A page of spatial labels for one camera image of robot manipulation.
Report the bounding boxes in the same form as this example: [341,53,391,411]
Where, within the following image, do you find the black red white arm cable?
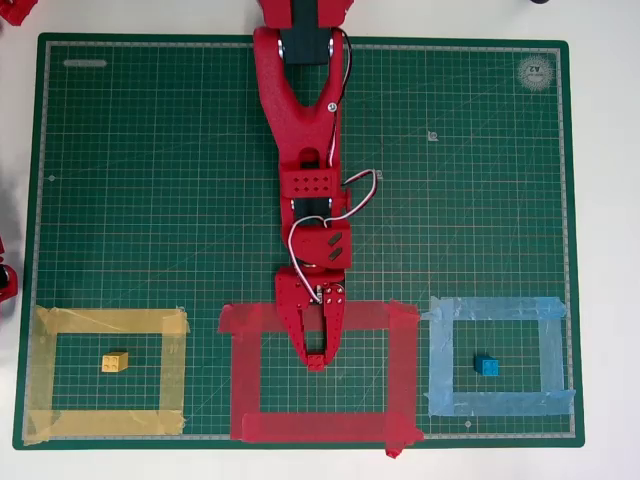
[325,27,354,167]

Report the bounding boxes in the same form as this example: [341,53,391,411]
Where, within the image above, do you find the red tape square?
[217,298,426,460]

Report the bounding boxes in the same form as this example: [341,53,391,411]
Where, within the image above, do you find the yellow toy brick cube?
[101,351,130,374]

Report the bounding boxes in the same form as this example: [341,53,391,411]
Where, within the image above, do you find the white gripper servo cable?
[285,168,382,304]

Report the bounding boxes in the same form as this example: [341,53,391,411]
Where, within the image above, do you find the blue toy brick cube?
[473,353,500,377]

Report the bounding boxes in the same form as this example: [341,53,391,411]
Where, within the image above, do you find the blue tape square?
[419,294,577,419]

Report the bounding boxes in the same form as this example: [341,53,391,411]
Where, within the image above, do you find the green cutting mat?
[12,32,586,451]

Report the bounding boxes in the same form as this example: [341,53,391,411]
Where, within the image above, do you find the red leader arm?
[0,0,39,321]

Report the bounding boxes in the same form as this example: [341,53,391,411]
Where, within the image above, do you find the yellow tape square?
[22,304,192,447]

